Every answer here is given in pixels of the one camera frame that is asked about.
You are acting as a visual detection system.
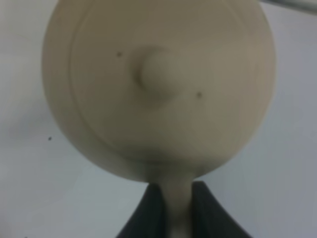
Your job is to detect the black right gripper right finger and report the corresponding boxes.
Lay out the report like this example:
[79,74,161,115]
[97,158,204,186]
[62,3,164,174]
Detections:
[192,181,251,238]

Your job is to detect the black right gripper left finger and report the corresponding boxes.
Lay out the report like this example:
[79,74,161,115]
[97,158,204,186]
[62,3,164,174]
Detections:
[117,183,167,238]

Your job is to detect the tan ceramic teapot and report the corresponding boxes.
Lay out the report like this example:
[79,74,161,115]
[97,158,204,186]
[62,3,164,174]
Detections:
[42,0,275,238]

